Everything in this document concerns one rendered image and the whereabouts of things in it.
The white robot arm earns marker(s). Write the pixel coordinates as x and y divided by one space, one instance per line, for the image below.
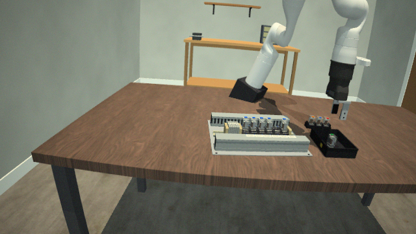
355 10

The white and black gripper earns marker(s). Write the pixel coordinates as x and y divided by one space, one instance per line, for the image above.
341 71

